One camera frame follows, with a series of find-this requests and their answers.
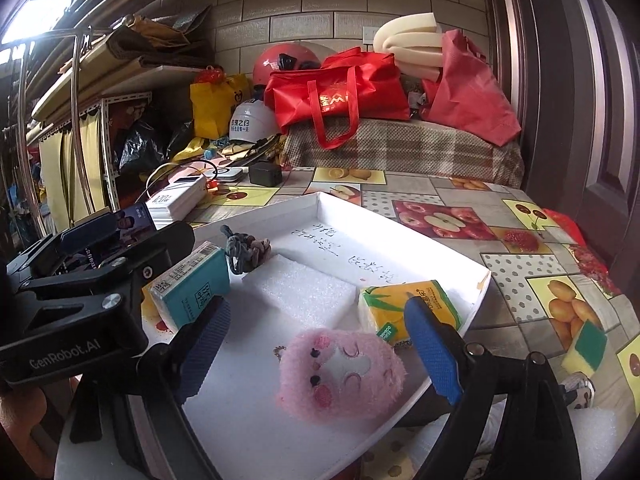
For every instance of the black plastic bag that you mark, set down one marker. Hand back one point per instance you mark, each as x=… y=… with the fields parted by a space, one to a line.
x=140 y=145

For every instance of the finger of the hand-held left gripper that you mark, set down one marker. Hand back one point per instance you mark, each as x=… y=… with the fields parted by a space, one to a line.
x=160 y=245
x=115 y=317

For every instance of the black smartphone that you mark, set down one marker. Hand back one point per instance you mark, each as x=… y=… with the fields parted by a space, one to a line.
x=135 y=217

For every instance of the folded brown bag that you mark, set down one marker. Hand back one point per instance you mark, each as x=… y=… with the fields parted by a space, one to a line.
x=150 y=35

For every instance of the red helmet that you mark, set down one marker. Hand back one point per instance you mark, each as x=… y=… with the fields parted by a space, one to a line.
x=272 y=62

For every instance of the white foam roll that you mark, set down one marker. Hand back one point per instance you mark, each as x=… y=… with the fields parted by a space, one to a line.
x=410 y=42

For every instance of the yellow green sponge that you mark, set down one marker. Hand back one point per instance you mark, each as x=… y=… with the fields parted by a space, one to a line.
x=580 y=355

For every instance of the brown metal door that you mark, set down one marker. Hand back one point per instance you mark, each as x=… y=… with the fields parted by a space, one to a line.
x=575 y=85

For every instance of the yellow shopping bag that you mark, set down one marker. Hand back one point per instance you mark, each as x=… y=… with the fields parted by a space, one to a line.
x=215 y=105

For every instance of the grey braided scrunchie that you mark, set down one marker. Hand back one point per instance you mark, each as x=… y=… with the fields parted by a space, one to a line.
x=247 y=252

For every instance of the plaid covered box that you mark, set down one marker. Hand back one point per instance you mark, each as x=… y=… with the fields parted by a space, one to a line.
x=400 y=147

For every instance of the metal shelf with yellow curtain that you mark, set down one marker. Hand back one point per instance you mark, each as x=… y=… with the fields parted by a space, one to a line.
x=90 y=160

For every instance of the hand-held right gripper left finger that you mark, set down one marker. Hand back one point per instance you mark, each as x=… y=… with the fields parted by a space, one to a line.
x=205 y=355

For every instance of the red cloth bag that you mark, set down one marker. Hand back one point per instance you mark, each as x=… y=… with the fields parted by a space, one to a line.
x=470 y=90

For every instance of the pink plush toy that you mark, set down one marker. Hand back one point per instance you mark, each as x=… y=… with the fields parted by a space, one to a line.
x=340 y=375

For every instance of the teal tissue packet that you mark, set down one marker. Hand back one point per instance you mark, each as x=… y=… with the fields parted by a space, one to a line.
x=192 y=285

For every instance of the yellow green tissue packet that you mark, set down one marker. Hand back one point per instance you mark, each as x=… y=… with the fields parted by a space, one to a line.
x=390 y=310

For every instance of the white wall socket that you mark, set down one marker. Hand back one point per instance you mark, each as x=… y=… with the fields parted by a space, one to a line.
x=368 y=35

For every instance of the chrome tube rack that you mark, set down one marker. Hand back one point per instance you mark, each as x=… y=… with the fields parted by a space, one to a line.
x=74 y=90

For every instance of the black charger box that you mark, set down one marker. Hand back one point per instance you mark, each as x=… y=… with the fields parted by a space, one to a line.
x=265 y=174

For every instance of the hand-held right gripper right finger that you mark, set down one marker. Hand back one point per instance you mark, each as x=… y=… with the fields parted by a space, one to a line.
x=432 y=355

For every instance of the white power bank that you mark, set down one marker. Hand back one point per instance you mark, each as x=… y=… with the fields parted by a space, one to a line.
x=175 y=200

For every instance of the red tote bag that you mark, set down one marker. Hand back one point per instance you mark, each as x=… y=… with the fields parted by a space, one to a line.
x=340 y=90

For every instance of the white foam sheet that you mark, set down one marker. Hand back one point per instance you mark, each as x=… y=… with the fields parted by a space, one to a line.
x=592 y=422

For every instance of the white helmet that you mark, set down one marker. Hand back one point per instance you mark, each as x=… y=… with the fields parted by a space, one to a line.
x=252 y=120

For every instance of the white shallow box tray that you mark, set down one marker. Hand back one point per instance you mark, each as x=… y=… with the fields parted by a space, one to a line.
x=260 y=425

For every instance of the white foam block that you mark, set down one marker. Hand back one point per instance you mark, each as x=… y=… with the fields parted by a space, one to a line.
x=300 y=292

